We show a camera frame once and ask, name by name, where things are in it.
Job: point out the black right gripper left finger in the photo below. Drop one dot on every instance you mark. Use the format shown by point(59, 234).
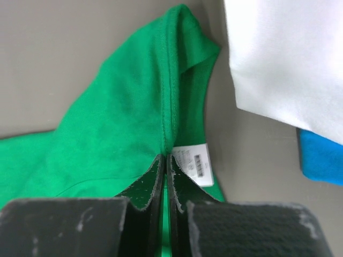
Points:
point(128, 224)

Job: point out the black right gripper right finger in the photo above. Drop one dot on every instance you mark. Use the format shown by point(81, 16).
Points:
point(201, 225)

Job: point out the folded white t shirt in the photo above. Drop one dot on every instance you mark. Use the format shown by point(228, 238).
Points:
point(286, 62)

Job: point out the green t shirt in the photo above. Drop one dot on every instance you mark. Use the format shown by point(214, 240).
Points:
point(147, 99)

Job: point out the folded blue t shirt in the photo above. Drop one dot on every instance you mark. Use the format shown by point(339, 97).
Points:
point(320, 158)

